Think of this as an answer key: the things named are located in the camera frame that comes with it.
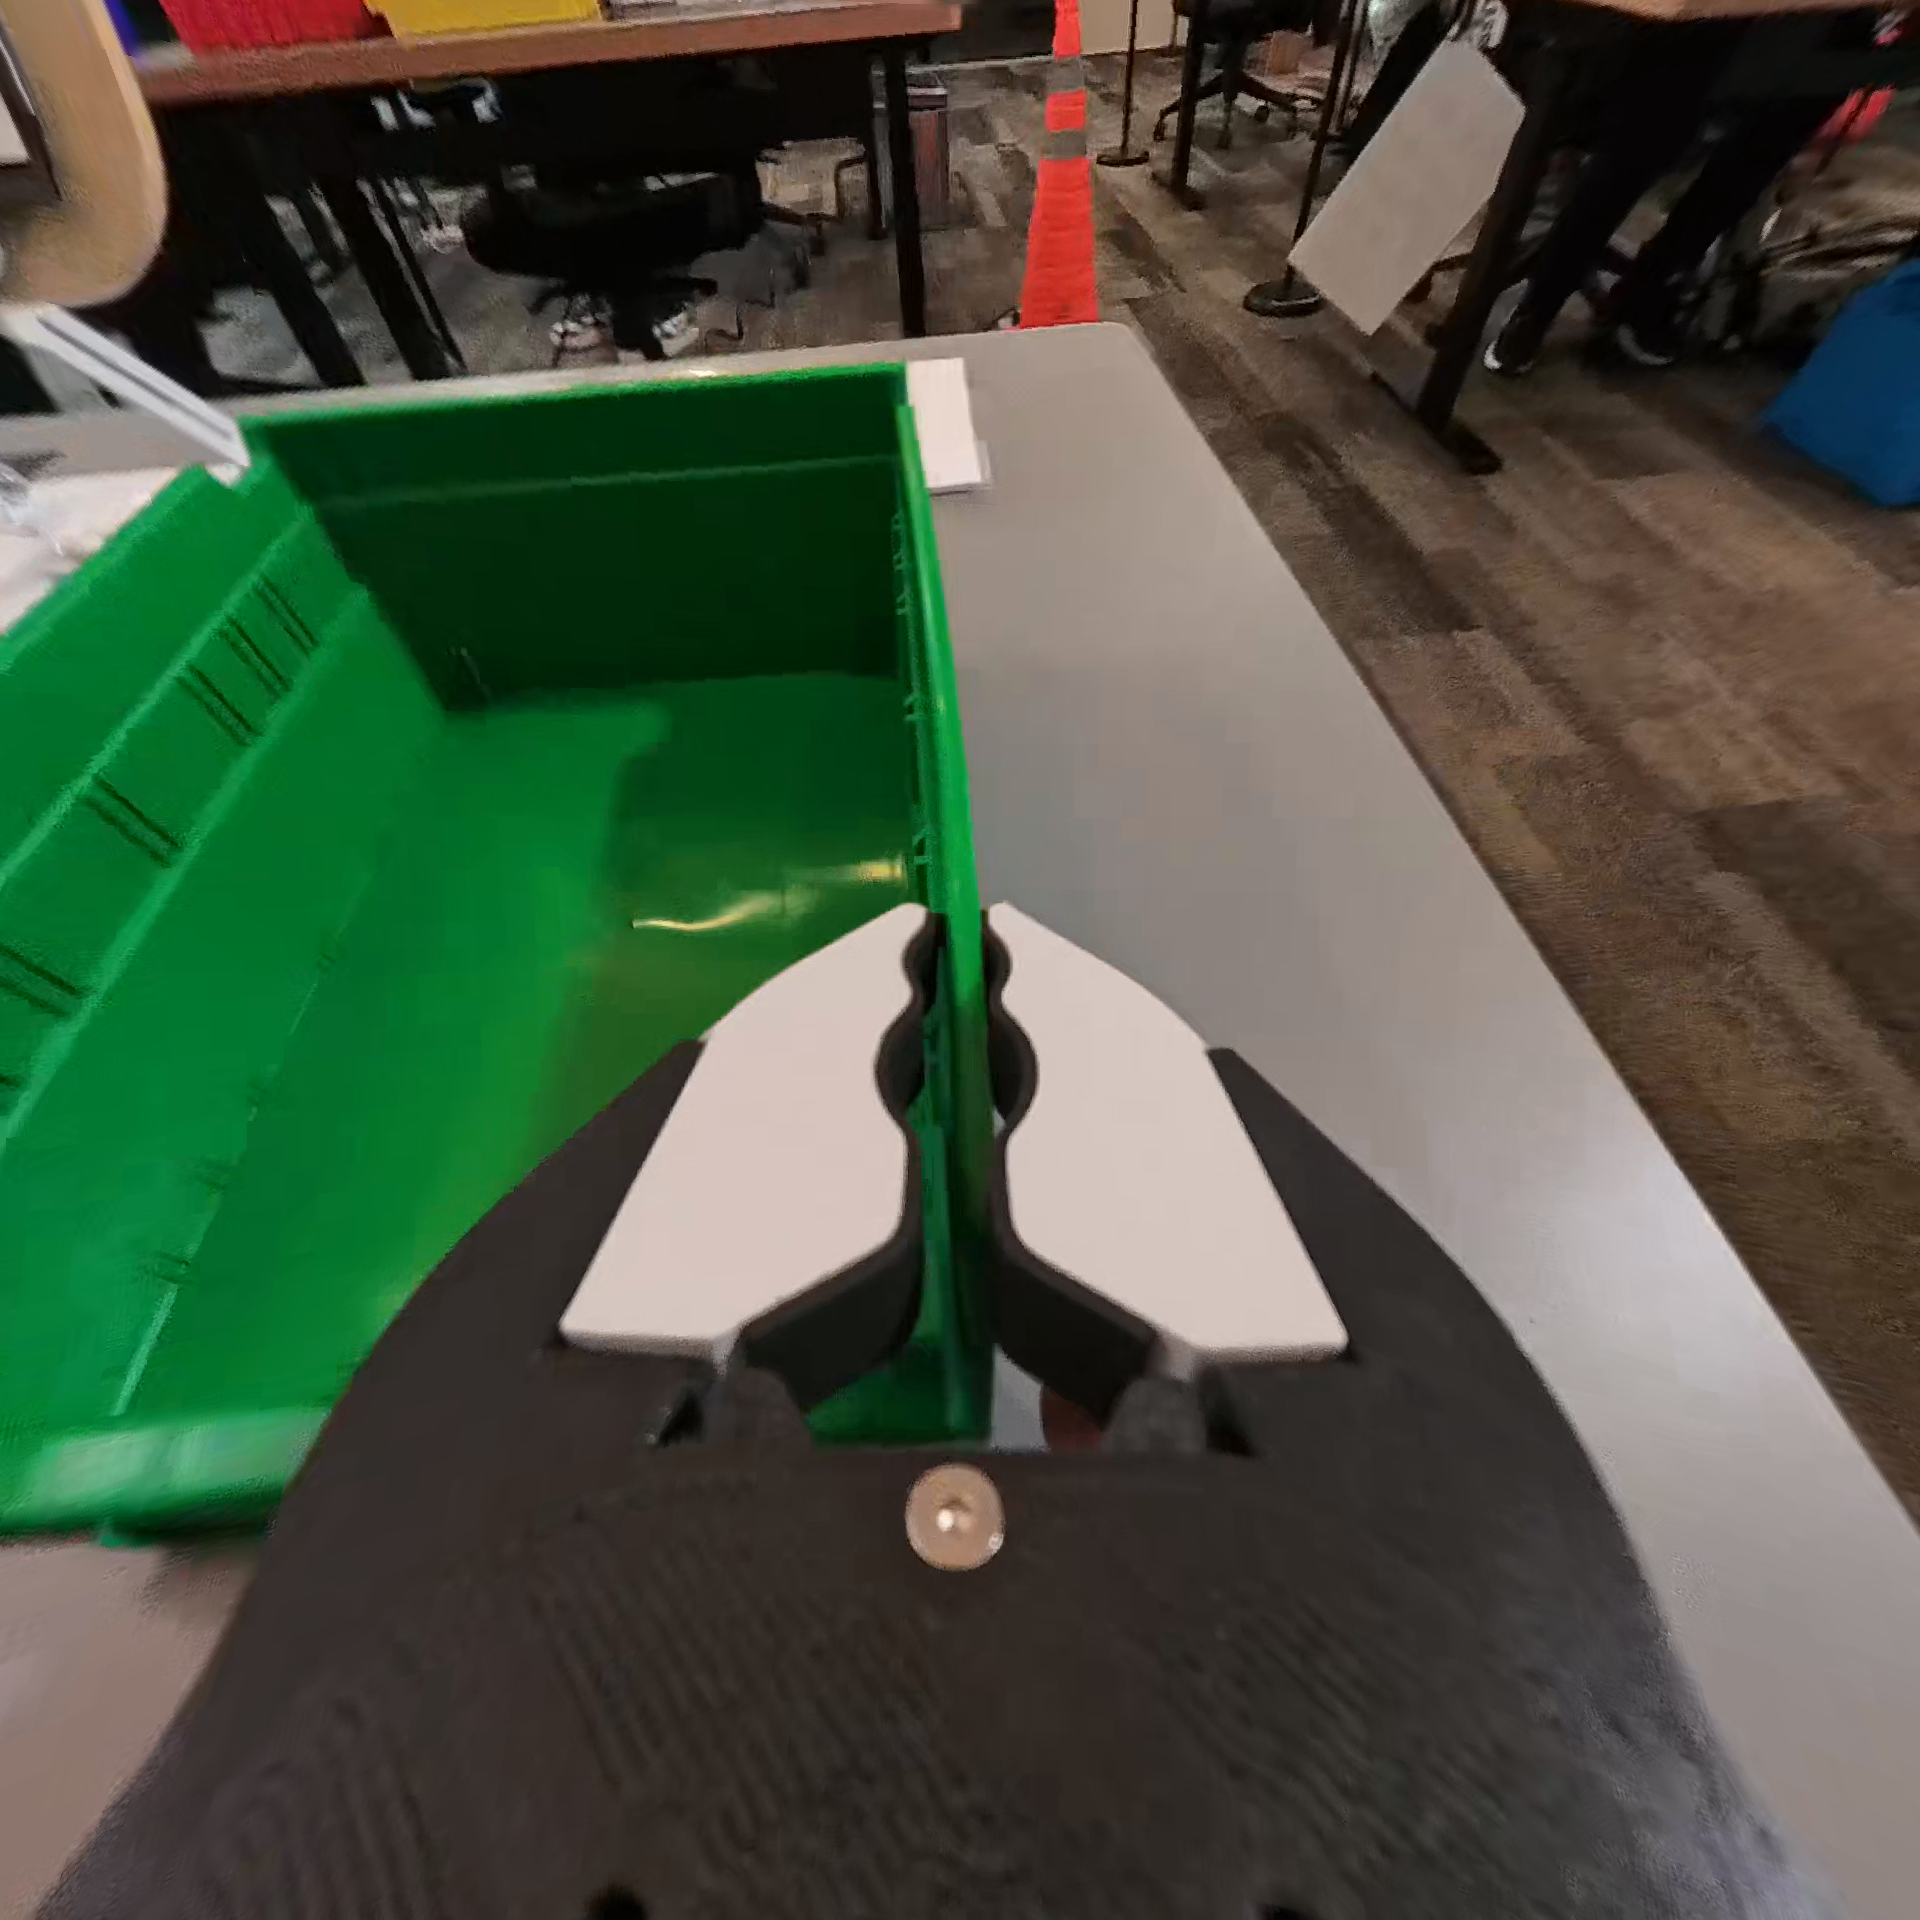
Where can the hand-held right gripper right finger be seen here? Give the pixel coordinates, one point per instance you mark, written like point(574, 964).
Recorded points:
point(1155, 1184)

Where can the orange traffic cone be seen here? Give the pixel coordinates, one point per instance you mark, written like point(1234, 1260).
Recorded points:
point(1059, 240)

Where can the wooden document stand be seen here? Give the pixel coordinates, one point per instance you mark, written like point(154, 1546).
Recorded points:
point(91, 179)

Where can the blue fabric bag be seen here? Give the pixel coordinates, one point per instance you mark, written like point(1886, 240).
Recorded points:
point(1853, 403)

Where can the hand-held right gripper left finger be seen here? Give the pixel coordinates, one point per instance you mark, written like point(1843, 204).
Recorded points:
point(749, 1184)

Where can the laminated paper sheet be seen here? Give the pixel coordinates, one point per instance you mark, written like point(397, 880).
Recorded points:
point(947, 428)

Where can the red plastic bin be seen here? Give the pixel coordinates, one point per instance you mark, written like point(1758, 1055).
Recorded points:
point(270, 19)

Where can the green plastic bin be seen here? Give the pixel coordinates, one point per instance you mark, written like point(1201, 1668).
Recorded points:
point(374, 1049)

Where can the grey waste bin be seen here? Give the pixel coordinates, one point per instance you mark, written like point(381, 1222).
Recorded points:
point(928, 151)

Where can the black office chair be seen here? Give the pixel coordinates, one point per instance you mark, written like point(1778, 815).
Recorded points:
point(632, 225)

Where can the yellow plastic bin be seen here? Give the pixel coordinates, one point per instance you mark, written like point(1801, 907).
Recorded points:
point(481, 13)

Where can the grey board floor sign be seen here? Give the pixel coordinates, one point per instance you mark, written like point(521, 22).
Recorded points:
point(1408, 195)

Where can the wooden table black legs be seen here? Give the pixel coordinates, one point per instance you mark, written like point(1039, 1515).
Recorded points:
point(599, 46)
point(1502, 225)

